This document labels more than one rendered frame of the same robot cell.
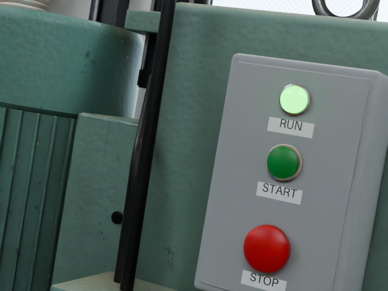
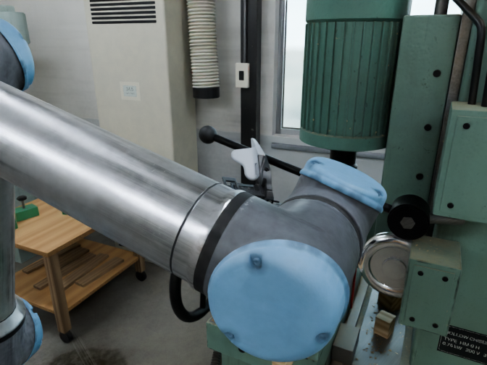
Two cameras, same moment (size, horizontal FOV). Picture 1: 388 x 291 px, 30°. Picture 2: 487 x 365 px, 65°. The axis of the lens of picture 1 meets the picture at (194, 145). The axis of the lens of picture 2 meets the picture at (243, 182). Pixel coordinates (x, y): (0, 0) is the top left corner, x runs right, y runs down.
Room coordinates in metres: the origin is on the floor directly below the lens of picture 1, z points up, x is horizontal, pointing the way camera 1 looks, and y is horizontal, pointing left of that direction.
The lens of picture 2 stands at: (0.01, 0.35, 1.38)
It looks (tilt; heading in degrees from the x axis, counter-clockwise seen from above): 20 degrees down; 0
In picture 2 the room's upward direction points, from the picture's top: straight up
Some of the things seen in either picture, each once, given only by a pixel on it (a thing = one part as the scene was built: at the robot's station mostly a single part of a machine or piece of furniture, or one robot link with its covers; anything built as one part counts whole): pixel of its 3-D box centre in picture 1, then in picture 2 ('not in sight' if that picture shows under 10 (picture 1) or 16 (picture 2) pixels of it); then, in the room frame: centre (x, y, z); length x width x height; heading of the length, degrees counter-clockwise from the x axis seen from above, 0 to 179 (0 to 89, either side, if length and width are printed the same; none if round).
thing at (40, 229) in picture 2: not in sight; (67, 247); (1.86, 1.33, 0.32); 0.66 x 0.57 x 0.64; 156
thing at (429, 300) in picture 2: not in sight; (429, 283); (0.53, 0.06, 1.02); 0.09 x 0.07 x 0.12; 154
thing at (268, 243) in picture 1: (266, 248); not in sight; (0.45, -0.06, 1.36); 0.03 x 0.01 x 0.03; 64
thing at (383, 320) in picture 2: not in sight; (384, 324); (0.67, 0.06, 0.82); 0.03 x 0.03 x 0.04; 48
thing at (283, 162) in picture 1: (282, 162); not in sight; (0.45, -0.06, 1.42); 0.02 x 0.01 x 0.02; 64
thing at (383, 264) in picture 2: not in sight; (394, 265); (0.58, 0.09, 1.02); 0.12 x 0.03 x 0.12; 64
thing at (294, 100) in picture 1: (293, 99); not in sight; (0.45, -0.06, 1.46); 0.02 x 0.01 x 0.02; 64
